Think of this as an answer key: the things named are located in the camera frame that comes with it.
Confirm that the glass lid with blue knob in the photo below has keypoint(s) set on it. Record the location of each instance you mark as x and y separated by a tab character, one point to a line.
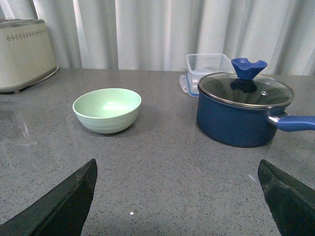
244	87

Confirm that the cream two-slot toaster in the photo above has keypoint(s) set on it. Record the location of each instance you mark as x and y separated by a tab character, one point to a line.
26	54

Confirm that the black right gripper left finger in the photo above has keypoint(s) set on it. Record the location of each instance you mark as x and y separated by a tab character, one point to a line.
62	211

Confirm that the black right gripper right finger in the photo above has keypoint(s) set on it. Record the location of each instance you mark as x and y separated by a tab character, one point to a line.
291	203

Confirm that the clear plastic food container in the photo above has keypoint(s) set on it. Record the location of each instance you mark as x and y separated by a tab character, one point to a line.
199	65

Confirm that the light green bowl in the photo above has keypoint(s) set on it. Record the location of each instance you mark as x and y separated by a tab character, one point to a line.
109	110

